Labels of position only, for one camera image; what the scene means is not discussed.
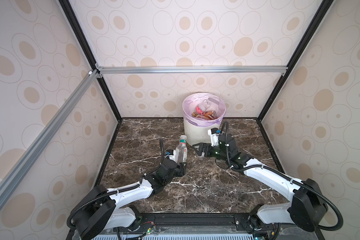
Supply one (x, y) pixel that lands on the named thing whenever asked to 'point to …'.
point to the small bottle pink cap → (206, 104)
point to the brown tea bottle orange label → (208, 115)
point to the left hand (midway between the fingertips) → (188, 162)
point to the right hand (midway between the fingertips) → (198, 146)
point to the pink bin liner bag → (203, 109)
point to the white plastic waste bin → (196, 134)
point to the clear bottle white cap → (181, 150)
